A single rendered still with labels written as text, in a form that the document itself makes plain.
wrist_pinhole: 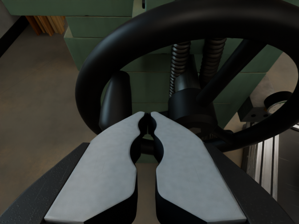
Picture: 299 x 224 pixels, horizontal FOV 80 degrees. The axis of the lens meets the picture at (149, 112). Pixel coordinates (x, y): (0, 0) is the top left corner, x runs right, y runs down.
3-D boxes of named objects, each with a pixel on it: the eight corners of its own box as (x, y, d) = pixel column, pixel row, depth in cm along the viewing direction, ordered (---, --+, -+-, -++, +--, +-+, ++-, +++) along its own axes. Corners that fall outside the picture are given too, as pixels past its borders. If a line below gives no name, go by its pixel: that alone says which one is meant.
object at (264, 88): (240, 122, 54) (253, 108, 47) (230, 91, 61) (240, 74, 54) (268, 123, 54) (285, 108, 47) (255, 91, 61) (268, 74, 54)
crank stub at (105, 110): (137, 135, 13) (117, 144, 15) (140, 77, 16) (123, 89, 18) (109, 123, 12) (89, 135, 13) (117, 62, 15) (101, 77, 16)
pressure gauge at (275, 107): (258, 119, 47) (277, 100, 40) (253, 106, 49) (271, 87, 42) (282, 119, 47) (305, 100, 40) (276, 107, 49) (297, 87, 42)
